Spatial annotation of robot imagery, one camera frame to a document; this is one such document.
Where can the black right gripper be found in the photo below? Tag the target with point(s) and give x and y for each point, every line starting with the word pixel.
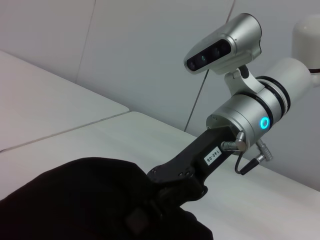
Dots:
pixel 195 162

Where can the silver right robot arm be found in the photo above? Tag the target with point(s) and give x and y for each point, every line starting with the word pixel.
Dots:
pixel 255 115

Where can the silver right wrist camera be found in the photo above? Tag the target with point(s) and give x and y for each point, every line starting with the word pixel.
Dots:
pixel 225 47

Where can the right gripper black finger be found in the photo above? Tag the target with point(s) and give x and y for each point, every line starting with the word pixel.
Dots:
pixel 137 220

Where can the black t-shirt with white print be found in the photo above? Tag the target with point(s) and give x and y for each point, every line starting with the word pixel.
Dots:
pixel 75 200

